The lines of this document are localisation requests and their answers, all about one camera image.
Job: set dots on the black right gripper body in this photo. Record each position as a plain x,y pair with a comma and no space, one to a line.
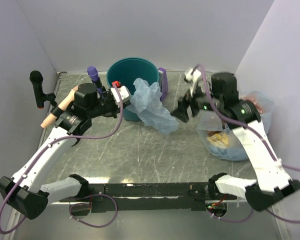
200,101

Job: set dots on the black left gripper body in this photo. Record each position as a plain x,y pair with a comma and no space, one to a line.
105,106

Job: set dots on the light blue trash bag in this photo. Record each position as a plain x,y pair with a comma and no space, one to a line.
146,104

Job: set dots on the teal plastic trash bin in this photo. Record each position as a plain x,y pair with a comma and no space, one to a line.
127,70

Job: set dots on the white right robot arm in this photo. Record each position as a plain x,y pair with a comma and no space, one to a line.
272,183

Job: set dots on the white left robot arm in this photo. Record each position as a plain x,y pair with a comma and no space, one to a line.
25,191

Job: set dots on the clear bag with trash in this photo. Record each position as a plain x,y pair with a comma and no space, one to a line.
220,140

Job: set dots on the purple microphone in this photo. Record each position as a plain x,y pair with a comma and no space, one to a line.
94,76

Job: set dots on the purple metronome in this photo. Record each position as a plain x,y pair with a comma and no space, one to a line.
163,82

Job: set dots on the beige microphone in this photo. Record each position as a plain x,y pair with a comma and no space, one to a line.
59,109

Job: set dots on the black microphone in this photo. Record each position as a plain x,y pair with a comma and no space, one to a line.
36,80

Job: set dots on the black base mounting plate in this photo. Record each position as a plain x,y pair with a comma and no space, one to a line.
150,196

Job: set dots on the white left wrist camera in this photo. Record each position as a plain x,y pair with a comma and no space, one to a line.
121,93

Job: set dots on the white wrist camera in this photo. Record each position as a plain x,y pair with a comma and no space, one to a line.
121,93
192,76

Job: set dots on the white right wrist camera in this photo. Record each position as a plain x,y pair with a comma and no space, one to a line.
192,76

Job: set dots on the aluminium frame rail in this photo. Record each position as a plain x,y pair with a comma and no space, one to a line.
105,72

